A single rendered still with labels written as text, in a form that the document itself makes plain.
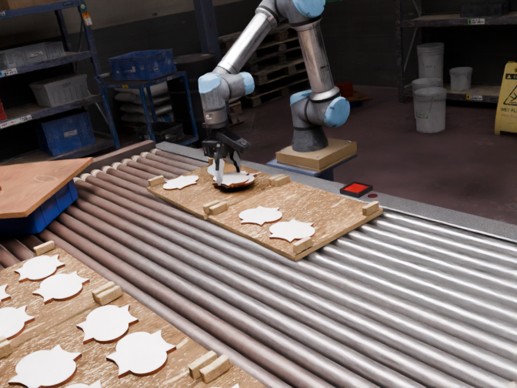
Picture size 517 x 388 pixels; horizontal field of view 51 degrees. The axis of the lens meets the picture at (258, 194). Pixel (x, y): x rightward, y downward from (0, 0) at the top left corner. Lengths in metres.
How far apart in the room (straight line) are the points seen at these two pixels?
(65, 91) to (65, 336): 4.78
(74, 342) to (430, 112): 4.41
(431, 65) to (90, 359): 5.51
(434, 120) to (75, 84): 3.59
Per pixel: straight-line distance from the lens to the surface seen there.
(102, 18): 6.85
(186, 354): 1.14
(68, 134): 6.01
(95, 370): 1.18
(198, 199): 1.85
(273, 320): 1.22
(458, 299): 1.26
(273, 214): 1.62
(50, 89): 5.87
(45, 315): 1.42
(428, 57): 6.28
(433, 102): 5.25
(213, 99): 1.77
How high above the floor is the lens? 1.62
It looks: 22 degrees down
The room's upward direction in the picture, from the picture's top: 9 degrees counter-clockwise
